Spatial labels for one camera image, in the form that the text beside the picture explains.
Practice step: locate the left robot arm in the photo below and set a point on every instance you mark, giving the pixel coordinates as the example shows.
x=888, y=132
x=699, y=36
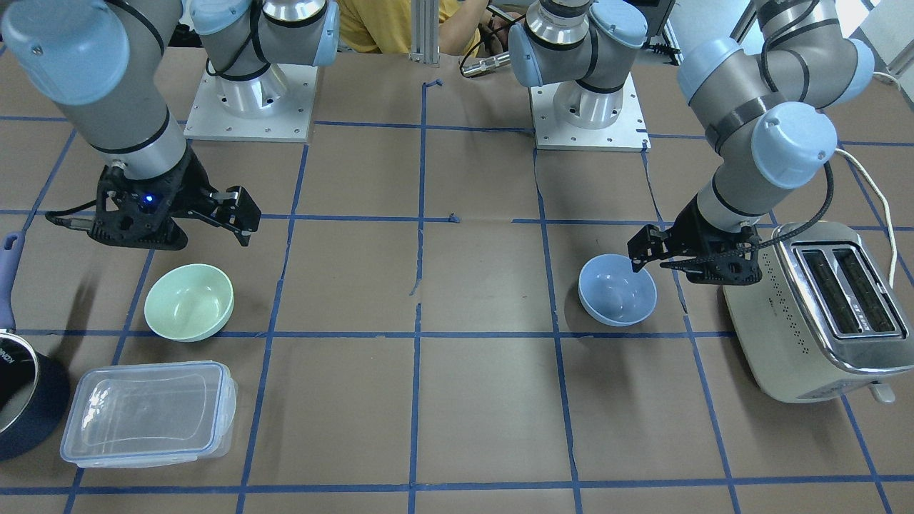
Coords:
x=761, y=113

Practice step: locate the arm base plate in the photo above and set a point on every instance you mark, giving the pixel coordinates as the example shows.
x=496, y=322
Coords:
x=275, y=107
x=568, y=118

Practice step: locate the dark blue saucepan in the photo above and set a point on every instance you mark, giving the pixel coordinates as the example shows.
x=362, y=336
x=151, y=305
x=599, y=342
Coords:
x=34, y=388

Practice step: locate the aluminium frame post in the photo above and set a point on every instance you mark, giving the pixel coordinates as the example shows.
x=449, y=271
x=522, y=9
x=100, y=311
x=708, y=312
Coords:
x=424, y=33

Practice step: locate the silver two-slot toaster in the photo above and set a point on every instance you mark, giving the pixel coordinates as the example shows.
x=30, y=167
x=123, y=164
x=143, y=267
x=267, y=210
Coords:
x=823, y=320

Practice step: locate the person in yellow shirt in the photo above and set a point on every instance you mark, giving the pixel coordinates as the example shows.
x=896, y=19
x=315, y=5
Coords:
x=385, y=27

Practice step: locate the clear plastic food container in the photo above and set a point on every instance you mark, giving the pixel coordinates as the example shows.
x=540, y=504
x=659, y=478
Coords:
x=141, y=416

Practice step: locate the green bowl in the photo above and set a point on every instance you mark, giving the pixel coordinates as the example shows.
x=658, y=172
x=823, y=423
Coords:
x=190, y=303

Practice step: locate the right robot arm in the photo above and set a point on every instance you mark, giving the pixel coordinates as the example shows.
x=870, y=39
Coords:
x=95, y=60

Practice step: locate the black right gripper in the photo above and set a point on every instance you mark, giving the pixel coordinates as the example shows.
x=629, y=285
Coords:
x=187, y=184

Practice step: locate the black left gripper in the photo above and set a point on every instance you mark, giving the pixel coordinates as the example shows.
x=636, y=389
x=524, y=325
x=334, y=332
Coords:
x=690, y=227

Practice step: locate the blue bowl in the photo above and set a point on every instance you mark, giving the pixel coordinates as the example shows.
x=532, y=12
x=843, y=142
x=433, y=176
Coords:
x=612, y=294

